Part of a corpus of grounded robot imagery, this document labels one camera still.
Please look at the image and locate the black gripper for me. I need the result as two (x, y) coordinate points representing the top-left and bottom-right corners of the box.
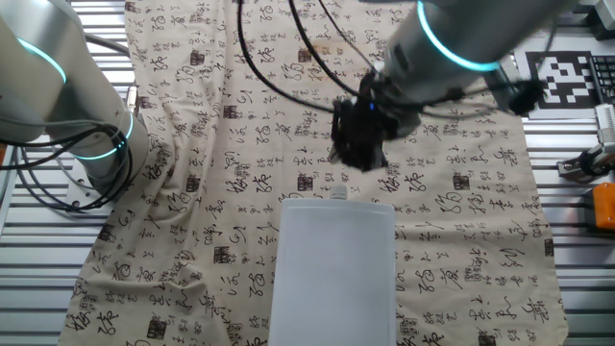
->
(328, 75), (420, 173)

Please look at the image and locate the white drawer cabinet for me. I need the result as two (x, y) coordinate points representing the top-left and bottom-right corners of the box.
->
(268, 196), (399, 346)

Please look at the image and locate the beige calligraphy print cloth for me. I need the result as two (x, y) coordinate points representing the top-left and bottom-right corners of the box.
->
(57, 0), (569, 346)

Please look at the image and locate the black white fiducial marker board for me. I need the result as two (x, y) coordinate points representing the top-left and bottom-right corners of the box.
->
(513, 47), (602, 120)

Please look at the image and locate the white ribbed device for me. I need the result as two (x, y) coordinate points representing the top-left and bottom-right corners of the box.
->
(594, 103), (615, 155)

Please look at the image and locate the orange plastic object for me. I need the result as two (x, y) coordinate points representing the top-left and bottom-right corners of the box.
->
(591, 182), (615, 231)

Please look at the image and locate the black keyboard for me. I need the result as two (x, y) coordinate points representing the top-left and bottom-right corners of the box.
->
(589, 55), (615, 105)

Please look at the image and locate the grey equipment box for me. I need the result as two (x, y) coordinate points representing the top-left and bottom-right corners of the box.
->
(583, 0), (615, 42)

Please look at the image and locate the black round cable plug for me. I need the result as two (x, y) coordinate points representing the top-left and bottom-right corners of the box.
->
(507, 79), (548, 117)

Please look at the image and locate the metal clamp with black ring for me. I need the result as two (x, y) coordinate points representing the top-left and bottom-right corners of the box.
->
(556, 143), (615, 183)

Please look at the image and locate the black cable bundle at base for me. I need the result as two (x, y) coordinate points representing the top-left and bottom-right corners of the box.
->
(0, 119), (135, 212)

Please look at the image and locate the small metal bracket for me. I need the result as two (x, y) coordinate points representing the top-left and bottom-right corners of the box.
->
(125, 85), (140, 119)

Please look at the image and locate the grey hose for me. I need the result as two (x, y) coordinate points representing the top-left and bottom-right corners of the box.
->
(84, 33), (131, 57)

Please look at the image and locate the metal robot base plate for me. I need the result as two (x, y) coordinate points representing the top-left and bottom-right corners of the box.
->
(64, 143), (119, 218)

